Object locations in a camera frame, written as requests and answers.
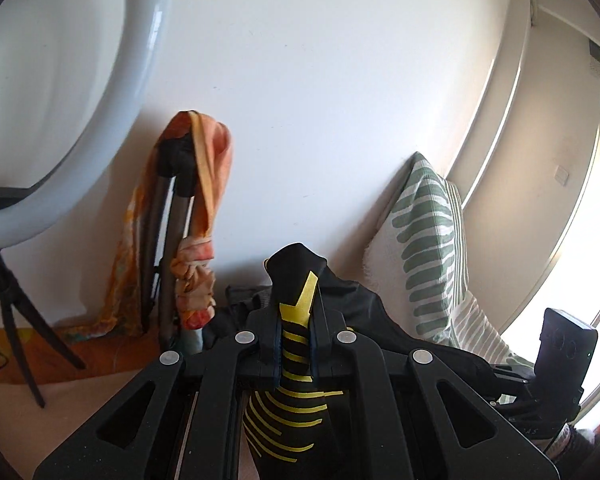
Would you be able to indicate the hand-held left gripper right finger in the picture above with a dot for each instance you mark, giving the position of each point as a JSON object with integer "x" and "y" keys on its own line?
{"x": 325, "y": 350}

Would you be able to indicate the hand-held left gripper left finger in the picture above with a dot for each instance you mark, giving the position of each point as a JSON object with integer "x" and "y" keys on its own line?
{"x": 265, "y": 350}

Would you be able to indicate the black pants with yellow stripes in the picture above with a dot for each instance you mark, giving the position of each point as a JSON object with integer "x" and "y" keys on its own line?
{"x": 295, "y": 270}

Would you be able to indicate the person's right forearm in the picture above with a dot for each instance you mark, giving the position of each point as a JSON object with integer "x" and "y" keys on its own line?
{"x": 567, "y": 445}

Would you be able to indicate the dark grey folded pants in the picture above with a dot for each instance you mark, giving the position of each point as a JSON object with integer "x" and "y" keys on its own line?
{"x": 240, "y": 300}

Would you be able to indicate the pale green bottle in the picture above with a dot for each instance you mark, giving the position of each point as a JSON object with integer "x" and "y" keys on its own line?
{"x": 192, "y": 340}

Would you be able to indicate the bright window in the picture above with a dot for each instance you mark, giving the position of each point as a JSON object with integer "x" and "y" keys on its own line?
{"x": 595, "y": 210}

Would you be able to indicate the green and white patterned pillow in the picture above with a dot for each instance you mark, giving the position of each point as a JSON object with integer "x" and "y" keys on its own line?
{"x": 425, "y": 230}

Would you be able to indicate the folded black tripod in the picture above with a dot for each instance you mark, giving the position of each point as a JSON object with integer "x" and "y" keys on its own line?
{"x": 180, "y": 210}

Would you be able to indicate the bed with pink sheet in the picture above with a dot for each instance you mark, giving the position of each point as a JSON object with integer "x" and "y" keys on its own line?
{"x": 80, "y": 395}

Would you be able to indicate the orange patterned scarf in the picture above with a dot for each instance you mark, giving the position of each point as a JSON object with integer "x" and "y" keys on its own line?
{"x": 215, "y": 160}

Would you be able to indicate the small black tripod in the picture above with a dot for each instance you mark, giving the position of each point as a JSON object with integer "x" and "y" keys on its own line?
{"x": 10, "y": 300}

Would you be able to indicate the black gooseneck phone holder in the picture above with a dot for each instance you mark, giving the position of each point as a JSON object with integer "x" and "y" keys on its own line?
{"x": 5, "y": 194}

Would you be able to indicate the white wall switch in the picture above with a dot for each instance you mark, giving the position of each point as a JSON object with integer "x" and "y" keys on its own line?
{"x": 562, "y": 175}

